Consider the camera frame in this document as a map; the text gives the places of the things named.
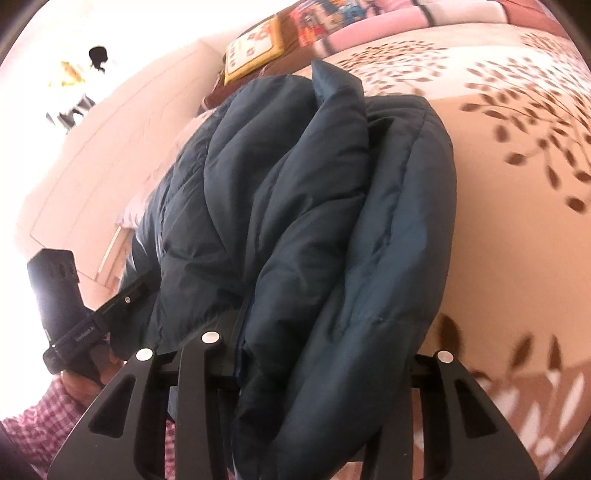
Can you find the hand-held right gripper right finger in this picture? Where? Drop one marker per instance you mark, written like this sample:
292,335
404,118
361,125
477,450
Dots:
436,397

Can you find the wooden bed frame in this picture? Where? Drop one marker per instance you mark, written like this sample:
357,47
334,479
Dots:
113,258

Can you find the colourful cartoon pillow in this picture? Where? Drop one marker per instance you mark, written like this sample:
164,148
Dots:
318,18

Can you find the yellow framed cushion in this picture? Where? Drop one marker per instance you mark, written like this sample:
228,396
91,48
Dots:
251,50

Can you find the person's left hand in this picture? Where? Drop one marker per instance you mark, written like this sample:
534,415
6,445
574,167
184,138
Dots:
113,367

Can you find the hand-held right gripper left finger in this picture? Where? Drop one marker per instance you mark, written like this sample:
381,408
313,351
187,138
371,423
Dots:
226,350

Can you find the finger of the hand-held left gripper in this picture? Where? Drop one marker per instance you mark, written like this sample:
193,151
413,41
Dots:
131,293

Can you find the leaf print bed sheet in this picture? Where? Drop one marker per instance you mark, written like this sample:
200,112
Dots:
508,207

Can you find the beige panelled wardrobe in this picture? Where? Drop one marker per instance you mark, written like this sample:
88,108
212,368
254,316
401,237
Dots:
115,152

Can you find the pink pillow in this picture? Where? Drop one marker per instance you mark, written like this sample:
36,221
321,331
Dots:
369,34

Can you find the black round object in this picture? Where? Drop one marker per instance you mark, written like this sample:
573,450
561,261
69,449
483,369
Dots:
98,59

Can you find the dark blue puffer jacket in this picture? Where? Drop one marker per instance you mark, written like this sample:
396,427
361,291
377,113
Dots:
323,207

